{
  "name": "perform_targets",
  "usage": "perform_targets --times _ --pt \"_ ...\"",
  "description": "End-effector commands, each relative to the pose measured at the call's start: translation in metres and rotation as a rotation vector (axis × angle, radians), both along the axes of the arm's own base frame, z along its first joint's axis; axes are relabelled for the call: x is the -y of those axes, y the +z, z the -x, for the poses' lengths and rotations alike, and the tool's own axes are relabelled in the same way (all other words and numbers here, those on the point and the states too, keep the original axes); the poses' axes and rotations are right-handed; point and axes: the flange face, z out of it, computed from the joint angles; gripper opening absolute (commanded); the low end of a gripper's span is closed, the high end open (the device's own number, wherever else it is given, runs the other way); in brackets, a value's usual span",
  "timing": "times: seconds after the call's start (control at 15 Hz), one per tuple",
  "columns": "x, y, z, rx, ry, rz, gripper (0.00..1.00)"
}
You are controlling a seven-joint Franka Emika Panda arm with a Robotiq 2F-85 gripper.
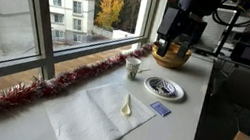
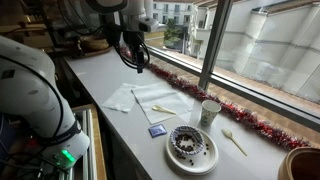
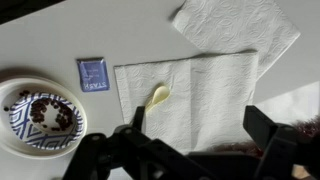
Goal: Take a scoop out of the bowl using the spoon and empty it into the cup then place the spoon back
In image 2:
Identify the small blue packet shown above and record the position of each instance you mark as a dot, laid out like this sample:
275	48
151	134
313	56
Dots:
157	130

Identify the round wooden bowl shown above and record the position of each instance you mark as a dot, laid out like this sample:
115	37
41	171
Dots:
300	166

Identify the white paper plate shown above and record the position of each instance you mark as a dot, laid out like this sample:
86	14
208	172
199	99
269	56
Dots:
203	163

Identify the aluminium profile frame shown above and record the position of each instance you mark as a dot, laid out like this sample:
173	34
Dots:
90	146

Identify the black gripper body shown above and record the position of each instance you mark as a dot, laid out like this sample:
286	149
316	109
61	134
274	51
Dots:
136	41

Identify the large white paper napkin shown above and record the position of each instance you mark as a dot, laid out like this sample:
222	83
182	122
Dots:
160	96

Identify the cream plastic spoon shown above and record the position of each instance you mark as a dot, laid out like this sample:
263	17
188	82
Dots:
161	109
228	133

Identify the shallow woven basket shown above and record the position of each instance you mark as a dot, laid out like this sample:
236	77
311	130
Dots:
95	43

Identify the coffee beans heap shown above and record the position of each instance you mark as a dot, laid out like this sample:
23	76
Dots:
186	141

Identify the white paper cup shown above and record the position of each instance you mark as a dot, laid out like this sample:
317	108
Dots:
209	113

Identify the blue patterned paper bowl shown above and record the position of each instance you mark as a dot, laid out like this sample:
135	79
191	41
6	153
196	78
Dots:
176	133

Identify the red silver tinsel garland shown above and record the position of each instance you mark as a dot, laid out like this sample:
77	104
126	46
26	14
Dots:
240	115

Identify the large white neighbouring building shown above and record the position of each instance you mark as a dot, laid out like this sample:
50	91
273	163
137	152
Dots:
266	40

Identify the white building with windows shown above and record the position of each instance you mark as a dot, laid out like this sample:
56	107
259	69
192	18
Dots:
170	8

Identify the small white paper napkin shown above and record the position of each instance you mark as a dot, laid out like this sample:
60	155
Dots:
121	98

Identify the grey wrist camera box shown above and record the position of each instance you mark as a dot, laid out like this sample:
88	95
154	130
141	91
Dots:
151	24

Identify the wooden board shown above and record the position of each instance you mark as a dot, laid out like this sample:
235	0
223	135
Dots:
100	150

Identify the grey window frame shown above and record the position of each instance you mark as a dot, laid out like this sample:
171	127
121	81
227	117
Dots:
213	43

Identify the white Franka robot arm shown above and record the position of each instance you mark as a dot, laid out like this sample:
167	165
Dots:
26	93

